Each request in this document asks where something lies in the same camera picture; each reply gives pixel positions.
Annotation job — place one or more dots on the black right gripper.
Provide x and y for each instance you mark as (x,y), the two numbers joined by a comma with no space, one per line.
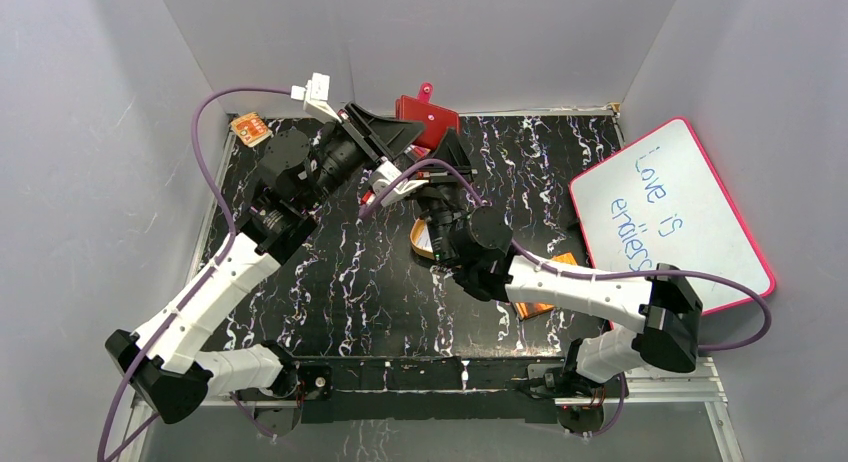
(451,152)

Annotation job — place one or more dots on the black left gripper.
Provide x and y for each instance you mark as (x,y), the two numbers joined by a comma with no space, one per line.
(365,141)

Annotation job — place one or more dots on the red leather card holder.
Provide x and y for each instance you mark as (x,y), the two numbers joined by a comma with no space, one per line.
(437,120)

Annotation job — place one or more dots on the yellow oval tray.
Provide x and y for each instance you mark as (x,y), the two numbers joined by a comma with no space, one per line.
(420,240)

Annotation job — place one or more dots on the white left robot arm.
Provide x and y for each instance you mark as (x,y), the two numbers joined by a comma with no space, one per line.
(163,358)

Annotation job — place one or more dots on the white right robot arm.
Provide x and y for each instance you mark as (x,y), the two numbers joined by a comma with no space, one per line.
(655,318)

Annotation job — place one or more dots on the small orange card box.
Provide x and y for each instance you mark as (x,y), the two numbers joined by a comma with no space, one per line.
(250,129)

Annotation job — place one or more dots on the pink framed whiteboard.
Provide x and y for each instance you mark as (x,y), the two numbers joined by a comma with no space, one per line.
(660,200)

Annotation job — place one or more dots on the black aluminium base frame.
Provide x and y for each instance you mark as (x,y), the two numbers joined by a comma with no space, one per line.
(533,389)

